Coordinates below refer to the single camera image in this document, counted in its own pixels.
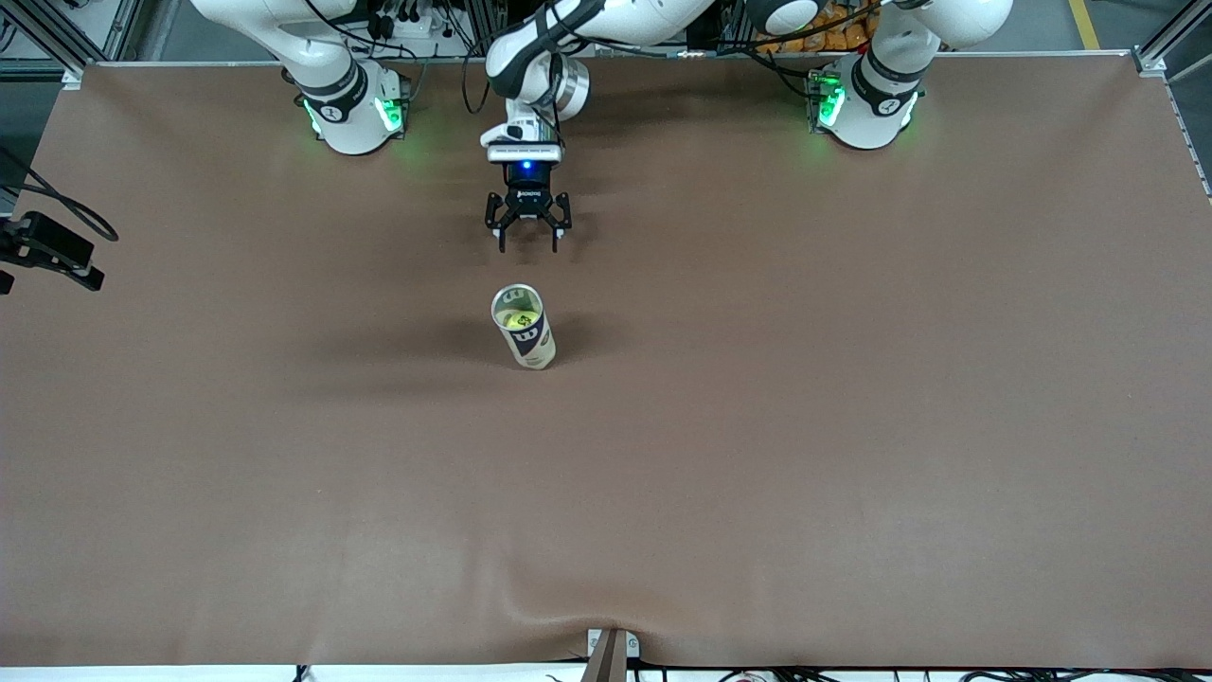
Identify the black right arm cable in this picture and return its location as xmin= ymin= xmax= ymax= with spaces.
xmin=0 ymin=142 xmax=120 ymax=243

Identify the brown bar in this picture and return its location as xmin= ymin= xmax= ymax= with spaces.
xmin=579 ymin=633 xmax=628 ymax=682

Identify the brown table mat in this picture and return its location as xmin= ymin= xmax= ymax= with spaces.
xmin=0 ymin=52 xmax=1212 ymax=669

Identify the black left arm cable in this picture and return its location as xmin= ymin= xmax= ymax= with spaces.
xmin=461 ymin=0 xmax=910 ymax=119

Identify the aluminium frame profile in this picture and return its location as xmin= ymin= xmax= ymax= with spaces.
xmin=1133 ymin=0 xmax=1212 ymax=81
xmin=0 ymin=0 xmax=143 ymax=91

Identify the white power strip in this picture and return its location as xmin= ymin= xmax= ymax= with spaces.
xmin=372 ymin=0 xmax=448 ymax=41

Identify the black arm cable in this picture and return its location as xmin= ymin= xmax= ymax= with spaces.
xmin=461 ymin=0 xmax=910 ymax=119
xmin=0 ymin=142 xmax=120 ymax=243

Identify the white blue tennis ball can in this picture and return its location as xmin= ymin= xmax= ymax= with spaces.
xmin=490 ymin=282 xmax=558 ymax=371

